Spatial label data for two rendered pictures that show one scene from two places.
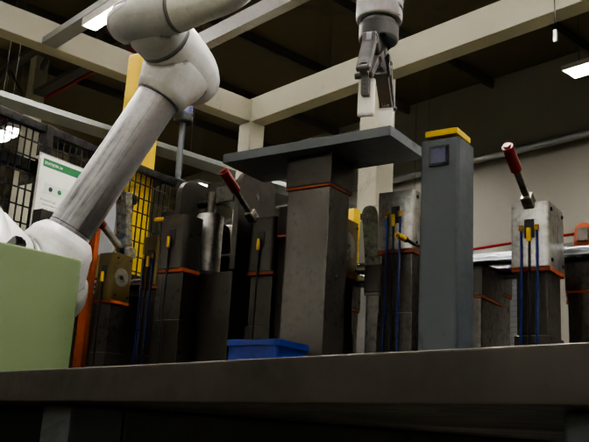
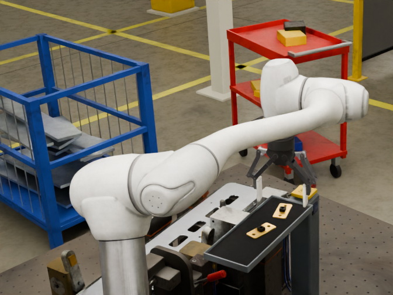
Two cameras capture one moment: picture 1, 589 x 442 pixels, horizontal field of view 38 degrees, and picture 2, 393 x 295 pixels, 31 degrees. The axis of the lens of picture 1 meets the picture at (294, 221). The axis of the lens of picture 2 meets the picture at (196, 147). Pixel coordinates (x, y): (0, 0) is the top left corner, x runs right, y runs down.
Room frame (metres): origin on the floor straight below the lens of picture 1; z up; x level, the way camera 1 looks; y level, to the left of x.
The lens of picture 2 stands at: (1.62, 1.68, 2.20)
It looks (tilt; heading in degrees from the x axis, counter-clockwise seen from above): 24 degrees down; 273
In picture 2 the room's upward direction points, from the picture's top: 4 degrees counter-clockwise
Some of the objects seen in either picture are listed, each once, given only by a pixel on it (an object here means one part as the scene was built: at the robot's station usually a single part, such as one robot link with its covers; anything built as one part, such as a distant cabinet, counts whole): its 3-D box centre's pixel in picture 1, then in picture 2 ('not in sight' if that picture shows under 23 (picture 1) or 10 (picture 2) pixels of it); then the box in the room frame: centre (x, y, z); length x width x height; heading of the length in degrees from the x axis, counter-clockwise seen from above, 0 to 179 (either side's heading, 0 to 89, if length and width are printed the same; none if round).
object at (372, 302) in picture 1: (373, 335); not in sight; (1.71, -0.17, 0.85); 0.04 x 0.03 x 0.29; 56
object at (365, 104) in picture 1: (366, 97); (305, 194); (1.40, -0.11, 1.23); 0.03 x 0.01 x 0.07; 69
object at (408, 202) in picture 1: (401, 299); (237, 273); (1.61, -0.21, 0.90); 0.13 x 0.08 x 0.41; 146
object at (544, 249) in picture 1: (535, 307); (278, 241); (1.46, -0.43, 0.88); 0.12 x 0.07 x 0.36; 146
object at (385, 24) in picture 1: (378, 46); (281, 148); (1.47, -0.14, 1.36); 0.08 x 0.07 x 0.09; 159
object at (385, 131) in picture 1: (321, 156); (261, 230); (1.54, -0.04, 1.16); 0.37 x 0.14 x 0.02; 56
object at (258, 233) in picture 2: not in sight; (261, 229); (1.54, -0.03, 1.17); 0.08 x 0.04 x 0.01; 42
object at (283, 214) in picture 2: not in sight; (282, 209); (1.47, -0.14, 1.17); 0.08 x 0.04 x 0.01; 69
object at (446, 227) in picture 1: (446, 269); (304, 257); (1.39, -0.26, 0.92); 0.08 x 0.08 x 0.44; 56
